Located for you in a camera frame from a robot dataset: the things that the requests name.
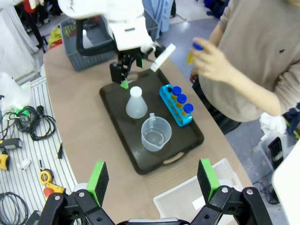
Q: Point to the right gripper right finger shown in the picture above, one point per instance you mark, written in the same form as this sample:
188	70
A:
208	182

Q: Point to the white cloth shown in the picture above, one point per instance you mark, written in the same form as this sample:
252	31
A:
273	122

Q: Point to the yellow green bag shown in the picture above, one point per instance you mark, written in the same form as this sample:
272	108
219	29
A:
55	37

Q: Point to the person's left hand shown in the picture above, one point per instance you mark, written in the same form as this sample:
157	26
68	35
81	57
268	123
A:
211	63

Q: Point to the clear plastic measuring beaker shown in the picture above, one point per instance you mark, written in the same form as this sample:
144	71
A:
150	140

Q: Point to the white paper label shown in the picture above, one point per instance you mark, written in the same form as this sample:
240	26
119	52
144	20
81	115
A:
199	203

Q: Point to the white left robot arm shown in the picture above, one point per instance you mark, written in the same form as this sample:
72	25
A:
122	28

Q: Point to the grey basket holding flasks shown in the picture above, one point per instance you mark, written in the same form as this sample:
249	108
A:
93	61

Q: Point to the white side table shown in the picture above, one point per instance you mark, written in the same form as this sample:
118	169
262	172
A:
288	187

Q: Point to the yellow emergency stop button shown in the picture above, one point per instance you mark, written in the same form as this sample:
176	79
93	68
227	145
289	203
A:
56	188

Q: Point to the white plastic mesh basket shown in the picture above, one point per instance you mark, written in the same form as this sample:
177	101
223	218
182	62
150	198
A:
178	199

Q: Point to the black plastic serving tray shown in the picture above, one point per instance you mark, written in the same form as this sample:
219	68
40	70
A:
117	122

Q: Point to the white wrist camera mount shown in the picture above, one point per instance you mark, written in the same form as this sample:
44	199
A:
164	55

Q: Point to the small white object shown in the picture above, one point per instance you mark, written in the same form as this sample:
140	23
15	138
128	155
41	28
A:
23	164

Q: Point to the grey handheld device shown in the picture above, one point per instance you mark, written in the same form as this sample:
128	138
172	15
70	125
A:
11	143

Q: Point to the white plastic conical flask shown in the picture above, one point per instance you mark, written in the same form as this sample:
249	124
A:
87	41
136	107

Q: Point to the person in beige sweater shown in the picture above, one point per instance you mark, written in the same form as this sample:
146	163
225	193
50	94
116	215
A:
257	35

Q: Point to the yellow tube with blue cap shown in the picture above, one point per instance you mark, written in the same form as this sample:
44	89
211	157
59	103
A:
181	99
191	56
188	109
176	91

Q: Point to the blue test tube rack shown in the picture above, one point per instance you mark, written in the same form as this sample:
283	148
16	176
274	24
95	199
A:
167	98

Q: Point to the person's left forearm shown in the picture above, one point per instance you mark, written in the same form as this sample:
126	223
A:
253	89

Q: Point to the black marker pen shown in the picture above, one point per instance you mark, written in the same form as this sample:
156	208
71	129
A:
60	152

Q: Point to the yellow tape measure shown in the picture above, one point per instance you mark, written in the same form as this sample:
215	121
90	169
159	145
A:
45	177

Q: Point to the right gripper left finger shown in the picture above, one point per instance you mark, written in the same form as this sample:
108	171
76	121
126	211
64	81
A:
98	185

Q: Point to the blue hanging fabric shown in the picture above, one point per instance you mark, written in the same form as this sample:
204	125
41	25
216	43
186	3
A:
164	14

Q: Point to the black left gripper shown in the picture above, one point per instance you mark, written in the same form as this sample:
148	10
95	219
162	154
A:
127	57

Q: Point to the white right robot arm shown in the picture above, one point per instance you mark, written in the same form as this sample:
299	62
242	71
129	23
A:
11	93

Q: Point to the black and yellow tool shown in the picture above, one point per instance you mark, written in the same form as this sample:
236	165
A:
4	161

